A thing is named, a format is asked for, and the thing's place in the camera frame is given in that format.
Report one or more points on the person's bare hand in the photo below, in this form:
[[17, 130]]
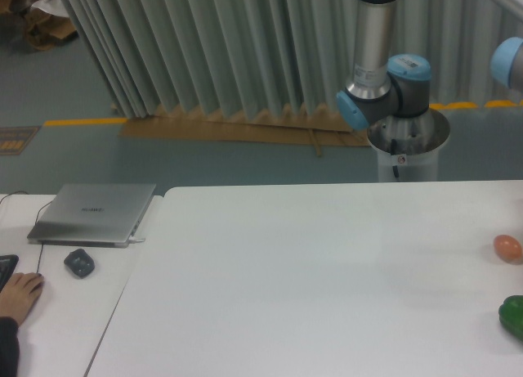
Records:
[[19, 296]]

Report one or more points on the dark sleeved forearm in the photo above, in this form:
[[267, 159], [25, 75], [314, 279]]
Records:
[[10, 348]]

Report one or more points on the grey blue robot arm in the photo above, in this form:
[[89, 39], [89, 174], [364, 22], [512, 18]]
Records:
[[399, 85]]

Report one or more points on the green bell pepper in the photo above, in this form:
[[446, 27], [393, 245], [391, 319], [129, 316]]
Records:
[[510, 316]]

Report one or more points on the black keyboard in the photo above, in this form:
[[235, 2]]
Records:
[[8, 265]]

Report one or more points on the white side table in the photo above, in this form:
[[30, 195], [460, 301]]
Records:
[[63, 331]]

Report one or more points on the black round controller device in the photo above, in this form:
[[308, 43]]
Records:
[[80, 263]]

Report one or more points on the silver closed laptop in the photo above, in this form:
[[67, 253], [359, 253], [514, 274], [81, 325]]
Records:
[[93, 214]]

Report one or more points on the brown cardboard floor sheet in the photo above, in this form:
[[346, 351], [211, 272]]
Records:
[[323, 127]]

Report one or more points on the crumpled brown cardboard pile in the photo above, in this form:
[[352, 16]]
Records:
[[43, 24]]

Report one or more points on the grey pleated curtain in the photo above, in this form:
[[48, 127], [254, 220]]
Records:
[[247, 56]]

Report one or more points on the brown egg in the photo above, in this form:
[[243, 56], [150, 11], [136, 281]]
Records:
[[508, 248]]

